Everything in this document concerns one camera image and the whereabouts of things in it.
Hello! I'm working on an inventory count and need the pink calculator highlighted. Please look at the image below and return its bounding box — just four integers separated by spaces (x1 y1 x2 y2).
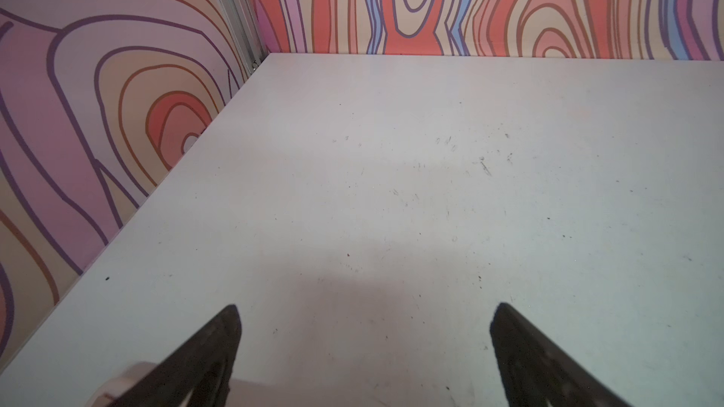
85 362 158 407

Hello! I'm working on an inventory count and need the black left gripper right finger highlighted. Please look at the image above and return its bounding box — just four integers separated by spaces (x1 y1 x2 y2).
489 303 628 406

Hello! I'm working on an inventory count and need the aluminium corner frame post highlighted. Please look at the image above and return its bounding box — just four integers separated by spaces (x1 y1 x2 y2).
218 0 268 75

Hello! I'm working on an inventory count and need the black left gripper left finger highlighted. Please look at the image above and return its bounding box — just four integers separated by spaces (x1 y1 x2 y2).
111 304 242 406

